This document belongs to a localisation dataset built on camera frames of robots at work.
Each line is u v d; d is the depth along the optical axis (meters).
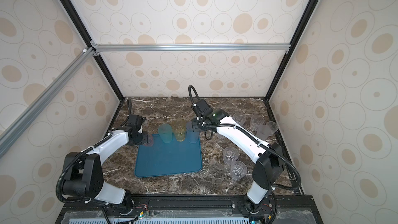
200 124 0.57
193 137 0.94
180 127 0.89
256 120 1.03
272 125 1.01
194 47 0.89
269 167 0.43
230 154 0.90
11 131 0.52
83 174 0.43
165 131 0.94
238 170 0.85
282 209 0.74
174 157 0.91
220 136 0.55
